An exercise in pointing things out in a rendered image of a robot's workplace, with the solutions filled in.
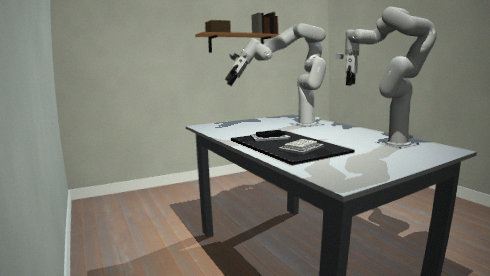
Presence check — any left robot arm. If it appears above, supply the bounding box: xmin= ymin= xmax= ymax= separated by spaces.
xmin=335 ymin=7 xmax=436 ymax=146

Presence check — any white rectangular frame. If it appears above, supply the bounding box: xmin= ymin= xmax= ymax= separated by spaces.
xmin=250 ymin=134 xmax=289 ymax=142

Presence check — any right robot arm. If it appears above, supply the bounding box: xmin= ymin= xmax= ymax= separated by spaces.
xmin=229 ymin=23 xmax=326 ymax=126

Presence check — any black well plate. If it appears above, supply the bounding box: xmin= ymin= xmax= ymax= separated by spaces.
xmin=256 ymin=130 xmax=285 ymax=138

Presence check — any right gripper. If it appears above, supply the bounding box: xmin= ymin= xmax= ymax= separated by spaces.
xmin=225 ymin=56 xmax=250 ymax=86

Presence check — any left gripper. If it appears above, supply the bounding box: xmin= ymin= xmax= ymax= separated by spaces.
xmin=346 ymin=54 xmax=359 ymax=86

